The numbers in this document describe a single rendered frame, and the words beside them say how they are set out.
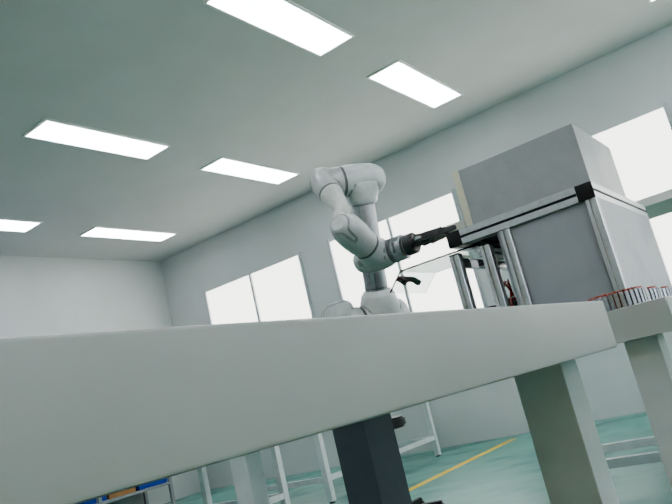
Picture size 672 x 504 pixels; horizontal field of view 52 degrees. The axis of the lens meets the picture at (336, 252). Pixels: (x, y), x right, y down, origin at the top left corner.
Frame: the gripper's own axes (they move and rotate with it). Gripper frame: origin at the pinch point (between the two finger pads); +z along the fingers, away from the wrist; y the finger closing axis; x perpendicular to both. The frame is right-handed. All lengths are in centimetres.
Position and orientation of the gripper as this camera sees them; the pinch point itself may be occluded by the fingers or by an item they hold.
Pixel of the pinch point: (457, 226)
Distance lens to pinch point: 235.2
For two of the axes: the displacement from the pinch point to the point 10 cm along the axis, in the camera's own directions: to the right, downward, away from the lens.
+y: -5.8, -0.4, -8.2
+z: 7.8, -3.1, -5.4
